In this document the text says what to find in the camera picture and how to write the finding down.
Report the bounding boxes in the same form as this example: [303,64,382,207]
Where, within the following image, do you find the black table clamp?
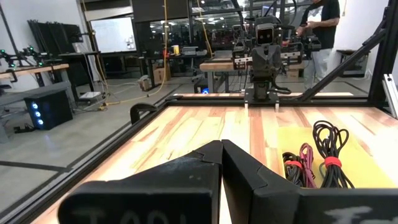
[129,102,158,126]

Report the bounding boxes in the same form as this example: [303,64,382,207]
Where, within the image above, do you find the stack of black panels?
[27,19,85,57]

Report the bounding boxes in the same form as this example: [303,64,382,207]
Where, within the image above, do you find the magenta cable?
[298,142,318,189]

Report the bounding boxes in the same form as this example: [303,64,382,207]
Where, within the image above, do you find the whiteboard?
[90,16,138,55]

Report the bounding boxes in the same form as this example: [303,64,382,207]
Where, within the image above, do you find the person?
[294,0,341,91]

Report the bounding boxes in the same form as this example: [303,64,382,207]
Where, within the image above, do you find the background wooden table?
[0,63,70,82]

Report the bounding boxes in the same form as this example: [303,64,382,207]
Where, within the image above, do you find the black computer tower blue lights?
[24,90,74,131]

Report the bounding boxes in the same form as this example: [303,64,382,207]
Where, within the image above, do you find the yellow hanging cable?
[195,0,215,59]
[98,0,171,111]

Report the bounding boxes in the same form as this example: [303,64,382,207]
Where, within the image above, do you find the cardboard box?
[152,66,172,85]

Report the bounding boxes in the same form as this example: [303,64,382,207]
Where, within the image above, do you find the silver aluminium bracket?
[382,73,398,120]

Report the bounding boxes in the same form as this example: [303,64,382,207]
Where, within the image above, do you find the background arms with green lights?
[0,45,45,68]

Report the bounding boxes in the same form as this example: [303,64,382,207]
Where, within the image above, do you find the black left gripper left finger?
[57,139,224,224]

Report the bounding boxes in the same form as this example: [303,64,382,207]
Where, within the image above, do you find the black aluminium table frame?
[0,0,398,224]

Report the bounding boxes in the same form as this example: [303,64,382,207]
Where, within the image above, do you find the black cable with red tie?
[312,120,356,189]
[282,151,305,188]

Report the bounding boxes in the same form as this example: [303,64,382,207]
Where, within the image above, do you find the small white floor device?
[137,74,152,92]

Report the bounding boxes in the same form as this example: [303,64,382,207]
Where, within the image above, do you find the wooden station table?
[198,57,306,94]

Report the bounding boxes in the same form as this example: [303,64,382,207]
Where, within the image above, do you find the yellow translucent plastic bin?
[276,125,398,190]

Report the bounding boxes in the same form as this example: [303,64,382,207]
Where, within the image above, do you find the black floor power strip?
[13,123,35,134]

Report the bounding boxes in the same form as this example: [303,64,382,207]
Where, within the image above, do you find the black desk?
[57,50,101,95]

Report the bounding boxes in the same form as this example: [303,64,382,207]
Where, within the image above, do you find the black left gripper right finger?
[221,139,398,224]

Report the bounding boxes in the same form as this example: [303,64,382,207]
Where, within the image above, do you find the white flat floor box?
[78,90,102,101]

